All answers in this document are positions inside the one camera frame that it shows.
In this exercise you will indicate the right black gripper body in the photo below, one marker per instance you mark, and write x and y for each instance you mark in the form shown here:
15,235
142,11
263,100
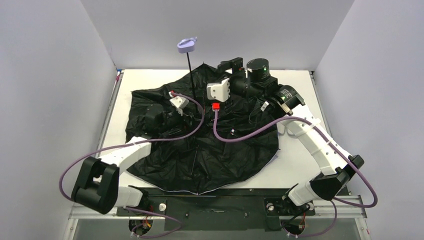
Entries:
230,65

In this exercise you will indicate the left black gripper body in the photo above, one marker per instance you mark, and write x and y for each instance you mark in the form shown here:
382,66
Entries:
175,117

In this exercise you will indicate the purple umbrella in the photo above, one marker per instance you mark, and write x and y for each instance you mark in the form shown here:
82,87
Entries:
201,162

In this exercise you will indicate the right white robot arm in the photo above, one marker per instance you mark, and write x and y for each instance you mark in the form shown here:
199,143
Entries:
285,104

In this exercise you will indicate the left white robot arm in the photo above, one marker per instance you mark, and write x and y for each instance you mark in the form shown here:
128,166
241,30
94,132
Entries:
98,182

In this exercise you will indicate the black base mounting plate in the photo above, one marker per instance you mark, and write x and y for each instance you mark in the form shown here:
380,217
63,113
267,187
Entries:
228,209

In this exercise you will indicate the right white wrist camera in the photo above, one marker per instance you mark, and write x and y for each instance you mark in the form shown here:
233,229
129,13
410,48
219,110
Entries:
218,91

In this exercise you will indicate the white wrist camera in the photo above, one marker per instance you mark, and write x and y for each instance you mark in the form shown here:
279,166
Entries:
178,102
218,91

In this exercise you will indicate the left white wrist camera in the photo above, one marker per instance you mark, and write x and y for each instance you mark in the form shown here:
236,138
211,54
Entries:
178,102

